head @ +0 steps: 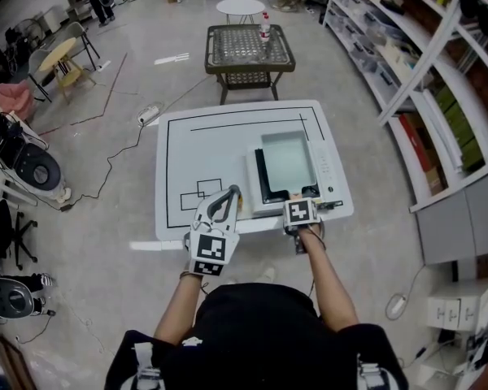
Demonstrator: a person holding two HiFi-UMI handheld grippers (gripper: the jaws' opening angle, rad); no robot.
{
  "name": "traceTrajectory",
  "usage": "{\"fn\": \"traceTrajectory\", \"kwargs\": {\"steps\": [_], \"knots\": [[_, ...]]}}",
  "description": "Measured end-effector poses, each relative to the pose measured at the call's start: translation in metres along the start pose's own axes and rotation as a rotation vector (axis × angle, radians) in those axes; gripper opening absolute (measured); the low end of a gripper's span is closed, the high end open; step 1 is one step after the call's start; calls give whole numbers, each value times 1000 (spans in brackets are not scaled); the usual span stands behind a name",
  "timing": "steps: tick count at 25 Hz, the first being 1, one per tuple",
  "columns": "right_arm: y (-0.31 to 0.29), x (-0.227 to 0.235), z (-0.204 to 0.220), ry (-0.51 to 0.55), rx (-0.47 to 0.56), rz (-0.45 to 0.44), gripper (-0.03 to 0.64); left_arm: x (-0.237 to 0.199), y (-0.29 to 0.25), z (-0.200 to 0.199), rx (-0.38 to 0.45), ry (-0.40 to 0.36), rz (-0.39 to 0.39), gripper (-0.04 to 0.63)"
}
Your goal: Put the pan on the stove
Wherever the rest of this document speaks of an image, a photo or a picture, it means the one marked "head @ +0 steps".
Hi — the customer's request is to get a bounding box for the grey shell chair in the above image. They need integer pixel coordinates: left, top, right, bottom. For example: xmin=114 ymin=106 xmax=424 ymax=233
xmin=26 ymin=48 xmax=54 ymax=103

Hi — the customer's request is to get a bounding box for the grey cabinet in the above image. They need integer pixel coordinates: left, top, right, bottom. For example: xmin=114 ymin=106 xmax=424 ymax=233
xmin=413 ymin=183 xmax=488 ymax=280

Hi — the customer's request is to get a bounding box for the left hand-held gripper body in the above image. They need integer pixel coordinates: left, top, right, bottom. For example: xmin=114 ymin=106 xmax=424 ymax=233
xmin=182 ymin=187 xmax=242 ymax=278

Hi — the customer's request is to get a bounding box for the white shelf unit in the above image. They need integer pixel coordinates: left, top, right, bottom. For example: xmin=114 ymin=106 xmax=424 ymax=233
xmin=322 ymin=0 xmax=488 ymax=215

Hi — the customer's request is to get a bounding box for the black floor cable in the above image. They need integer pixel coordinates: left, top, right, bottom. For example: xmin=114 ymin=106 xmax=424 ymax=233
xmin=59 ymin=120 xmax=148 ymax=212

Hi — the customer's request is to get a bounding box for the white and black robot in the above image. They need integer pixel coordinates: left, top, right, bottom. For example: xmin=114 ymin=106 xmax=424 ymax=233
xmin=0 ymin=98 xmax=73 ymax=211

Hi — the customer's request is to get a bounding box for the round yellow wooden table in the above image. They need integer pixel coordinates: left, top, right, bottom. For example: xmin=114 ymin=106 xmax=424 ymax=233
xmin=37 ymin=37 xmax=98 ymax=106

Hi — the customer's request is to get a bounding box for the grey folding chair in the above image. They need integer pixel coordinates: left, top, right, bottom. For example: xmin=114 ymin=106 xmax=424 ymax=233
xmin=59 ymin=21 xmax=102 ymax=72

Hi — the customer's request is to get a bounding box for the white rectangular pan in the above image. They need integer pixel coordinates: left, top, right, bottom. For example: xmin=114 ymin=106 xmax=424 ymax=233
xmin=260 ymin=130 xmax=323 ymax=200

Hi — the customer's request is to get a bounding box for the black office chair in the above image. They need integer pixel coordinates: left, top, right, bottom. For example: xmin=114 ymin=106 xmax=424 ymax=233
xmin=0 ymin=198 xmax=39 ymax=272

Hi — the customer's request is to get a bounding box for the white power adapter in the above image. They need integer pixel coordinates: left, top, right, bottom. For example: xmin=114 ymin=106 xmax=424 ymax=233
xmin=385 ymin=292 xmax=408 ymax=321

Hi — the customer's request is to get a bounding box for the white power strip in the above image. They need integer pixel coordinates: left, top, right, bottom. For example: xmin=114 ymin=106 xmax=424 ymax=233
xmin=136 ymin=103 xmax=164 ymax=126

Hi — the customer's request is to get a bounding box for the person's black shirt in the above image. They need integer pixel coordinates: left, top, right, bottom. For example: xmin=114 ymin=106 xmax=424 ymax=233
xmin=104 ymin=282 xmax=410 ymax=390

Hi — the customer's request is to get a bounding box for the dark wicker coffee table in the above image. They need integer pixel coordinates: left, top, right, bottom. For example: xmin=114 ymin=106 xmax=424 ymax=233
xmin=204 ymin=24 xmax=297 ymax=106

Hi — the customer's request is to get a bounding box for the round white side table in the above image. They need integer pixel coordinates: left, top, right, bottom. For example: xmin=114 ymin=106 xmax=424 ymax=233
xmin=216 ymin=0 xmax=267 ymax=26

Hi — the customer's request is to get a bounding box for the clear red-capped water bottle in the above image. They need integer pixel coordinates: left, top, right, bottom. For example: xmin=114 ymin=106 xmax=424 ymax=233
xmin=259 ymin=11 xmax=272 ymax=42

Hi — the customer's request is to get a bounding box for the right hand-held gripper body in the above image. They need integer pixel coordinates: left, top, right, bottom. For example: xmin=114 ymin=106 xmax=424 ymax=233
xmin=283 ymin=196 xmax=345 ymax=256

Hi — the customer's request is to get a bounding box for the person's left forearm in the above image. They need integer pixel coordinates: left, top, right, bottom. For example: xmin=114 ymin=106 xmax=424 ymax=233
xmin=153 ymin=271 xmax=203 ymax=341

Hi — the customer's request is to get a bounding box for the stack of white boxes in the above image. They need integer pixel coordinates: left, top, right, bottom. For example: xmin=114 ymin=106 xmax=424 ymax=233
xmin=425 ymin=293 xmax=481 ymax=329

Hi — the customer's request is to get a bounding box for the person's right forearm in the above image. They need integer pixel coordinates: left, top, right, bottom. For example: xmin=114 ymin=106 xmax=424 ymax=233
xmin=298 ymin=224 xmax=359 ymax=333

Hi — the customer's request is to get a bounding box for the brown wooden frame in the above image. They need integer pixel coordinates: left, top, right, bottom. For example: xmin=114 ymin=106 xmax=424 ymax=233
xmin=0 ymin=332 xmax=38 ymax=390

